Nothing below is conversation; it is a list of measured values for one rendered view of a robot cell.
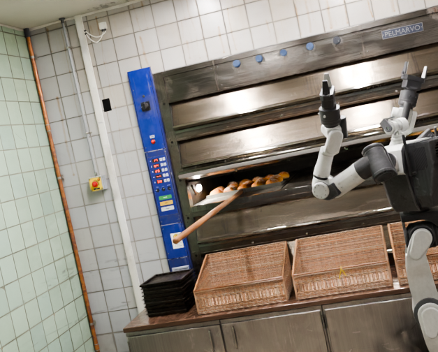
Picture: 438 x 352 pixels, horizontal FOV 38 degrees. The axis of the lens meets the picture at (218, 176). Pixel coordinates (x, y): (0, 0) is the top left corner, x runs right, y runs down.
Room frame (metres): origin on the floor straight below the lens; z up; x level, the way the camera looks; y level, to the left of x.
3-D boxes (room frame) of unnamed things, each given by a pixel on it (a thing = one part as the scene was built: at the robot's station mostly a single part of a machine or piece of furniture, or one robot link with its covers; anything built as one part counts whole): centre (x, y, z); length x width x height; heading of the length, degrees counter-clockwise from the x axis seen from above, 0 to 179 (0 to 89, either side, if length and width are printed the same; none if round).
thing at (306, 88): (4.11, -0.65, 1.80); 1.79 x 0.11 x 0.19; 77
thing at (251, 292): (3.98, -0.03, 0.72); 0.56 x 0.49 x 0.28; 78
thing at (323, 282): (3.84, -0.62, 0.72); 0.56 x 0.49 x 0.28; 77
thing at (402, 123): (2.94, -0.84, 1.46); 0.10 x 0.07 x 0.09; 131
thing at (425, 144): (2.89, -0.87, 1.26); 0.34 x 0.30 x 0.36; 131
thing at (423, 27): (4.14, -0.66, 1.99); 1.80 x 0.08 x 0.21; 77
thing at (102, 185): (4.41, 0.82, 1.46); 0.10 x 0.07 x 0.10; 77
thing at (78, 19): (4.41, 0.71, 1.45); 0.05 x 0.02 x 2.30; 77
